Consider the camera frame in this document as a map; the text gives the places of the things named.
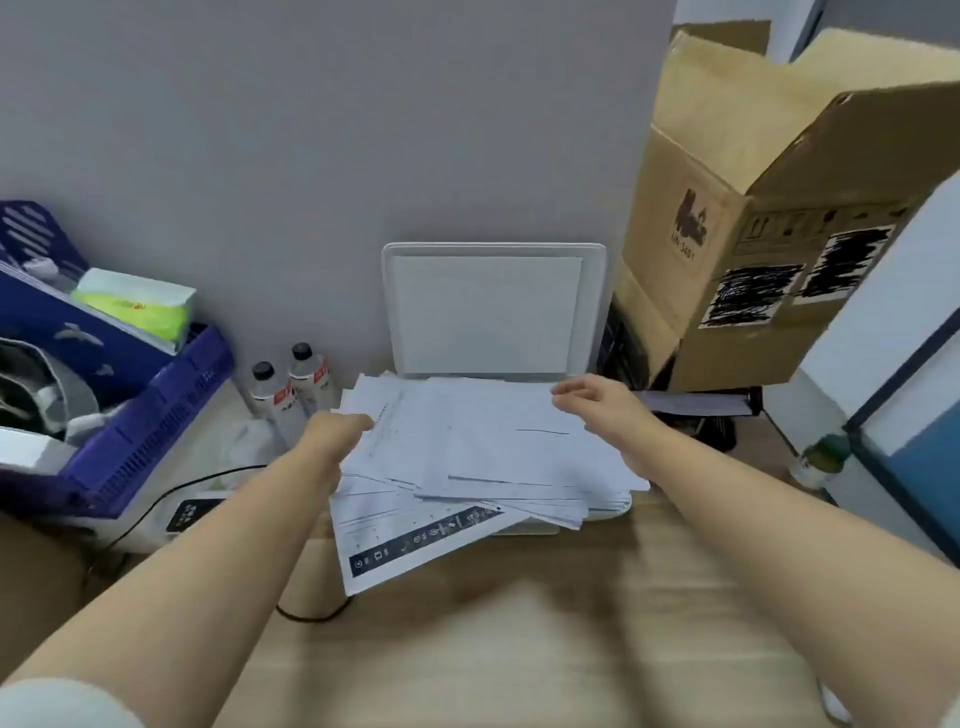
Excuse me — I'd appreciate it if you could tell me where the person's left hand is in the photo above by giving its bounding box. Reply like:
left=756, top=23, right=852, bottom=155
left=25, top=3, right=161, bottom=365
left=302, top=411, right=375, bottom=496

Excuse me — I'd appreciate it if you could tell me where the person's right hand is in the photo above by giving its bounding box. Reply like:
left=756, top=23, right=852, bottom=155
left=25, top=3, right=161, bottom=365
left=552, top=374, right=655, bottom=453

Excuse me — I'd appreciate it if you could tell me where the pile of white printed papers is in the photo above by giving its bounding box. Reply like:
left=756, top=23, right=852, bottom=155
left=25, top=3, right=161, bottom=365
left=328, top=370, right=652, bottom=599

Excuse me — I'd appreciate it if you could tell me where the person's left forearm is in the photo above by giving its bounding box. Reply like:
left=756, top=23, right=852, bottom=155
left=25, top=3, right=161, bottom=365
left=0, top=448, right=340, bottom=702

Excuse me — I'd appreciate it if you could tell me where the person's right forearm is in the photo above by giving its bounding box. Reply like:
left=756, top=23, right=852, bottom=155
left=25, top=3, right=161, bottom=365
left=622, top=414, right=960, bottom=728

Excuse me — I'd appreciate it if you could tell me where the ink bottle with black cap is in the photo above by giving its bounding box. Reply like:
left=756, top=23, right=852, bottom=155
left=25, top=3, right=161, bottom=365
left=288, top=342, right=336, bottom=415
left=249, top=360, right=303, bottom=445

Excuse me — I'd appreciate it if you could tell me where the white printer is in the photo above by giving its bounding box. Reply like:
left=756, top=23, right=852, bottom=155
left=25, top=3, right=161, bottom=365
left=380, top=240, right=636, bottom=538

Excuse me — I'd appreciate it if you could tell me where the black stand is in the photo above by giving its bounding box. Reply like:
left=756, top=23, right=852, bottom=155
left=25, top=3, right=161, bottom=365
left=598, top=298, right=765, bottom=454

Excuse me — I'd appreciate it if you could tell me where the blue plastic basket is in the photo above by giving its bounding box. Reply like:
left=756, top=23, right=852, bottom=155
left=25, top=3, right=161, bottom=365
left=0, top=198, right=236, bottom=520

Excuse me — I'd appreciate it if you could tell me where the green and white tissue pack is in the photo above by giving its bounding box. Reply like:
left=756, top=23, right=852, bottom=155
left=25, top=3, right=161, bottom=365
left=72, top=267, right=199, bottom=356

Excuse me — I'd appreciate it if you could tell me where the small jar with green lid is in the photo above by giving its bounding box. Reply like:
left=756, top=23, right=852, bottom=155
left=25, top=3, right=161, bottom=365
left=790, top=432, right=853, bottom=491

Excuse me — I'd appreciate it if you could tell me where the large brown cardboard box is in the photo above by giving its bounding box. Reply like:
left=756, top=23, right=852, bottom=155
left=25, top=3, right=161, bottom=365
left=611, top=20, right=960, bottom=394

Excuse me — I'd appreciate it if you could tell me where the grey and white cloth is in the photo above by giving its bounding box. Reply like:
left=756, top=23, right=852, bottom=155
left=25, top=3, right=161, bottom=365
left=0, top=336, right=104, bottom=453

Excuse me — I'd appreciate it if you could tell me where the white flat box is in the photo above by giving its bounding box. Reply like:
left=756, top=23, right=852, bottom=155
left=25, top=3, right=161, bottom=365
left=0, top=426, right=78, bottom=479

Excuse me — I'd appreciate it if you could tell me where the black framed blue cabinet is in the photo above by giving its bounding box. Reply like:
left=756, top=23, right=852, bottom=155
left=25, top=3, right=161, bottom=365
left=843, top=306, right=960, bottom=567

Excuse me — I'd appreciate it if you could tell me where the white sleeve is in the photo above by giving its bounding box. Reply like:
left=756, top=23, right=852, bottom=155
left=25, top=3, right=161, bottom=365
left=0, top=678, right=145, bottom=728

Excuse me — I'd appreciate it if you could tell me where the black cable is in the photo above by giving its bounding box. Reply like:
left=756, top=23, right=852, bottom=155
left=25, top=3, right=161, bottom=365
left=111, top=463, right=348, bottom=624

